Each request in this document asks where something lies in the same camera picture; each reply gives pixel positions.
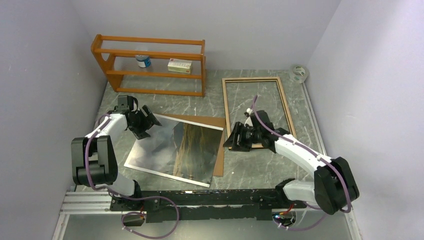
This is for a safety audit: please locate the orange wooden shelf rack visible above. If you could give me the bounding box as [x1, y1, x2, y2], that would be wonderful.
[90, 34, 207, 97]

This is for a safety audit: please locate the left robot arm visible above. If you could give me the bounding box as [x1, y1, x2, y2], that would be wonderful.
[71, 95, 161, 210]

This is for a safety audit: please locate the landscape photo print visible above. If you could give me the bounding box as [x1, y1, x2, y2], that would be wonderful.
[124, 114, 224, 188]

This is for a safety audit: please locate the blue white small jar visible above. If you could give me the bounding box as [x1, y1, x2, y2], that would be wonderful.
[135, 54, 151, 68]

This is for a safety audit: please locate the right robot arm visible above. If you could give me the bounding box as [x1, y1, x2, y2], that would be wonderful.
[223, 108, 360, 215]

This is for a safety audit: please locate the clear tape roll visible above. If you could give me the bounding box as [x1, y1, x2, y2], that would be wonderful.
[288, 64, 310, 84]

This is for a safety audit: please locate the picture frame black and wood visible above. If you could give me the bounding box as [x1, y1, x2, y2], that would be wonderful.
[221, 76, 297, 149]

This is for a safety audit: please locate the brown backing board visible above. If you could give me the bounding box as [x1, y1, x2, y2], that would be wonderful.
[156, 113, 226, 179]

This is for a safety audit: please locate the white cream small box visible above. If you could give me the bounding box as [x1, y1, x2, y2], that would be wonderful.
[167, 58, 193, 74]

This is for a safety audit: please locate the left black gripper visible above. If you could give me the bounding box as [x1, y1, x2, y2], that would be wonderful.
[129, 105, 162, 140]

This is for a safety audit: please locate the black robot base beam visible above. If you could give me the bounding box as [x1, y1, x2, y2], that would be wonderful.
[110, 188, 306, 223]

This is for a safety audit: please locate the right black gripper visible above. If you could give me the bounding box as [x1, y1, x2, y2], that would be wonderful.
[223, 121, 262, 152]

